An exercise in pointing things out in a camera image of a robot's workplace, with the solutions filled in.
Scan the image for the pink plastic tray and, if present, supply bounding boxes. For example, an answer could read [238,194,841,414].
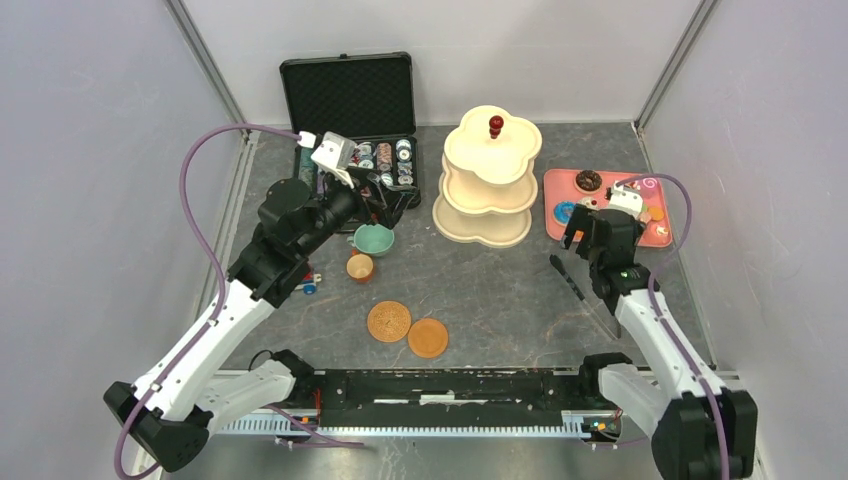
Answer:
[542,168,673,248]

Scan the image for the green teacup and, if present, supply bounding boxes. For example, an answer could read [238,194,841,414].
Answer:
[347,225,395,257]

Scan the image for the cream three-tier serving stand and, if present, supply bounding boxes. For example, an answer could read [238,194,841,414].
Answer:
[432,105,543,249]

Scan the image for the orange wooden cup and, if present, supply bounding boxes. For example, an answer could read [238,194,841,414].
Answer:
[346,253,376,283]

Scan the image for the small toy car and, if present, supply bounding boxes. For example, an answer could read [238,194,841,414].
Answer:
[296,272,322,295]

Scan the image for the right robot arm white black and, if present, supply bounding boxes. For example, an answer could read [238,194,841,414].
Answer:
[561,205,758,479]

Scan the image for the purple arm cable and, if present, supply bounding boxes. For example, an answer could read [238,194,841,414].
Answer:
[589,173,731,480]
[113,123,367,480]

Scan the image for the black poker chip case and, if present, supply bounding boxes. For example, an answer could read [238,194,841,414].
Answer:
[279,51,422,188]

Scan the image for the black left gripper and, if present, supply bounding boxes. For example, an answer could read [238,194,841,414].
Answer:
[296,166,416,258]

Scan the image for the black serving tongs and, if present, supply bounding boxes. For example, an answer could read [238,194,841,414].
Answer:
[549,254,622,340]

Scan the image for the patterned round wooden coaster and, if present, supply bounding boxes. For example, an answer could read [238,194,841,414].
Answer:
[366,301,412,343]

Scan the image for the chocolate donut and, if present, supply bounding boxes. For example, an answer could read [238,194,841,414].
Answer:
[574,169,603,194]

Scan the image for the plain round wooden coaster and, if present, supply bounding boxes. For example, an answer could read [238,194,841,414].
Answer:
[407,318,449,359]

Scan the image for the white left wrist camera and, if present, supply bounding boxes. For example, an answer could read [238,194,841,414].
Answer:
[310,132,357,189]

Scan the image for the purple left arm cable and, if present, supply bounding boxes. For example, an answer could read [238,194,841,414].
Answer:
[113,123,367,480]

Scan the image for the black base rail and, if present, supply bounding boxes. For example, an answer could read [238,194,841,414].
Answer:
[318,368,617,428]

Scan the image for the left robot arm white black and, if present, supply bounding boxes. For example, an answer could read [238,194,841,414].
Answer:
[104,168,419,473]

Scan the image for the blue frosted donut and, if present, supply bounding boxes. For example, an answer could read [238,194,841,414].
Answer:
[552,201,575,226]

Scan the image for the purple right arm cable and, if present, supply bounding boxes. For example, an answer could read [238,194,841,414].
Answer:
[589,173,731,480]

